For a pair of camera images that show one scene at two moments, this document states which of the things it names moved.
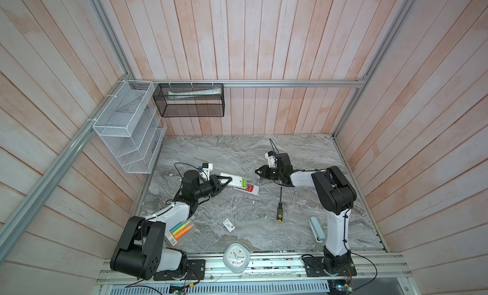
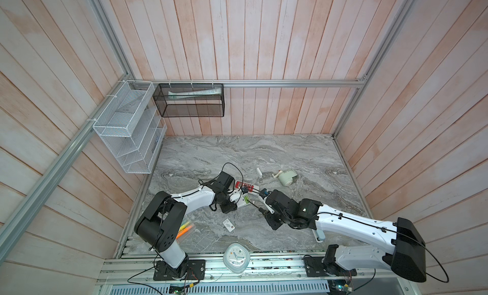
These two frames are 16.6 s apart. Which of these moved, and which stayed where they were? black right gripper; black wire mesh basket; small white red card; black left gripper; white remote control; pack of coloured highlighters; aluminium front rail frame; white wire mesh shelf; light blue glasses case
Moved: black right gripper; white remote control; black left gripper
Stayed: black wire mesh basket; aluminium front rail frame; white wire mesh shelf; small white red card; pack of coloured highlighters; light blue glasses case
